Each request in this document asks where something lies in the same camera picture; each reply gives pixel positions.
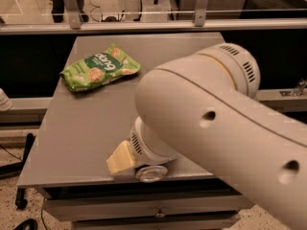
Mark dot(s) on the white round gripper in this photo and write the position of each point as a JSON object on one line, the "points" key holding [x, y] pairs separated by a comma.
{"points": [[138, 146]]}

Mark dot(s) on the grey drawer cabinet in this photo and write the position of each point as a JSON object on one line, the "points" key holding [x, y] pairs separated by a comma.
{"points": [[194, 204]]}

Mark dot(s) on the metal guard rail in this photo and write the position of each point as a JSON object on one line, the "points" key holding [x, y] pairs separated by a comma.
{"points": [[35, 17]]}

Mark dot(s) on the green rice chip bag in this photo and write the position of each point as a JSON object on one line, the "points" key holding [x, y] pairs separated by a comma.
{"points": [[98, 70]]}

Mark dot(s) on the blue pepsi can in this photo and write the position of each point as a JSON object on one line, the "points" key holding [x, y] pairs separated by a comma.
{"points": [[150, 174]]}

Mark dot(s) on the white object at left edge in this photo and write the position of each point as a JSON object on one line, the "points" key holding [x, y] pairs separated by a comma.
{"points": [[5, 102]]}

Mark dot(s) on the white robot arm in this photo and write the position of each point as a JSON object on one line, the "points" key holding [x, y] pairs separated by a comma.
{"points": [[203, 107]]}

